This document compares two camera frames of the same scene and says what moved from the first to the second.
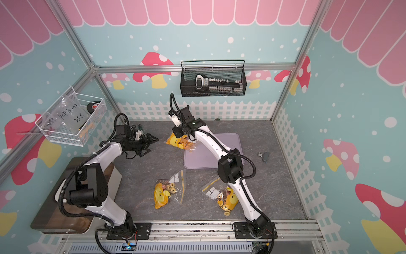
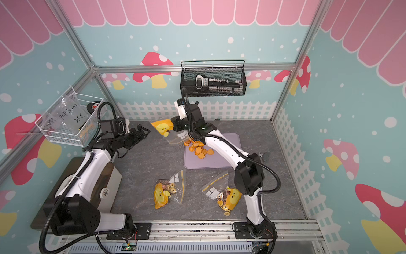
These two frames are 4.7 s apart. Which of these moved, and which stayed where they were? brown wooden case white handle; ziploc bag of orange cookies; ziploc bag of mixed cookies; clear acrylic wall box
Moved: ziploc bag of orange cookies
Stayed: brown wooden case white handle; ziploc bag of mixed cookies; clear acrylic wall box
